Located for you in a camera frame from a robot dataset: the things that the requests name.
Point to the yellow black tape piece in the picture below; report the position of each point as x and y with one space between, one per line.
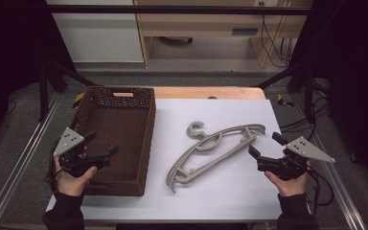
282 100
78 99

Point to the brown woven basket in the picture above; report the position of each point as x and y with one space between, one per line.
124 127

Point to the white table sheet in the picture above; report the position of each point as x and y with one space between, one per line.
220 191

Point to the black horizontal frame bar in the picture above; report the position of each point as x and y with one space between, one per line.
172 10

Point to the grey plastic clothes hanger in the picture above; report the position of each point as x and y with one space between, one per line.
254 128

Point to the light wooden desk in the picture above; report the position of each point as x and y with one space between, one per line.
201 24

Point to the aluminium rail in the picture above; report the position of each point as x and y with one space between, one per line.
341 191
19 159

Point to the person's right hand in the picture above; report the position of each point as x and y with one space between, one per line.
289 187

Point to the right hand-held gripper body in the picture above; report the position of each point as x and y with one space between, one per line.
306 149

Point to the white cabinet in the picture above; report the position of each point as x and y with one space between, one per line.
102 38

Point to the black curtain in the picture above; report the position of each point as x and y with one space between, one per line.
9 48
354 64

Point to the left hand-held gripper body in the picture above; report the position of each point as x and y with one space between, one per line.
68 140

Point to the black metal stand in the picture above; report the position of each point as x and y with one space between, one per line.
308 96
43 96

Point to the person's left hand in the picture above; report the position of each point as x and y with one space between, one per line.
72 185

